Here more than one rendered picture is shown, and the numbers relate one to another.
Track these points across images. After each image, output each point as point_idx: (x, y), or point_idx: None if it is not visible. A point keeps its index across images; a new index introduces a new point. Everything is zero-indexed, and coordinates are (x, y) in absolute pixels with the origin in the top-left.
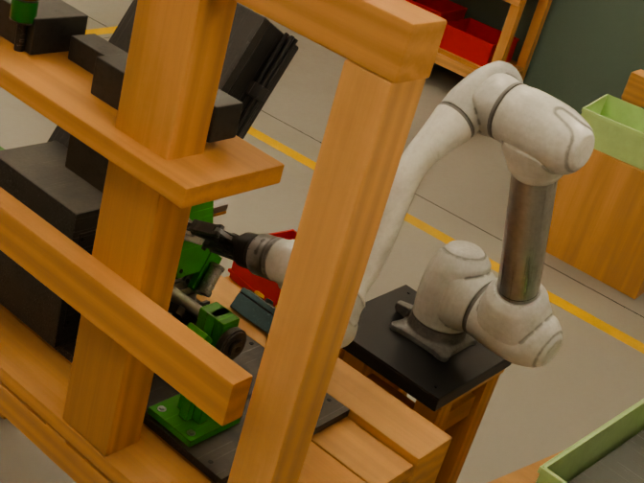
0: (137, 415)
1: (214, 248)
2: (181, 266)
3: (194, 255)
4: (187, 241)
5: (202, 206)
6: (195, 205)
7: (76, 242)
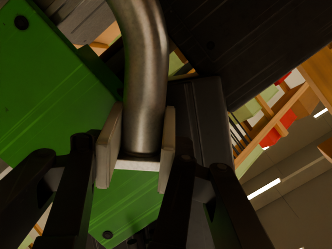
0: None
1: (73, 184)
2: (31, 35)
3: (17, 87)
4: (111, 112)
5: (95, 196)
6: (120, 187)
7: None
